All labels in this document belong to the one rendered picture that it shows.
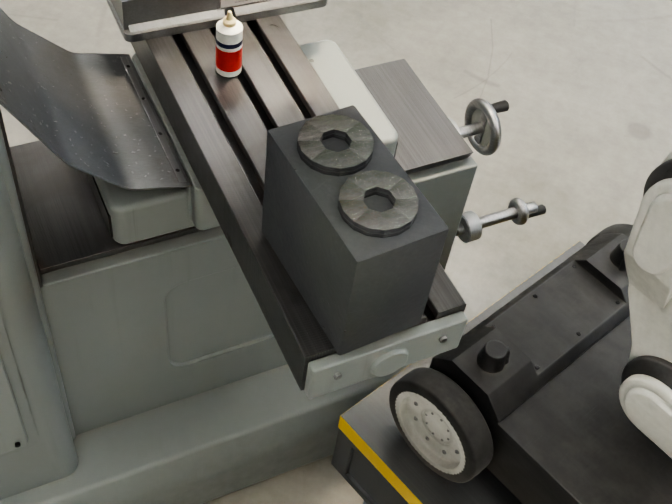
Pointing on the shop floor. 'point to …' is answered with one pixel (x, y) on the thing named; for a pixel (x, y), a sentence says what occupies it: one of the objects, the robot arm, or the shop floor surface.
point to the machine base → (204, 444)
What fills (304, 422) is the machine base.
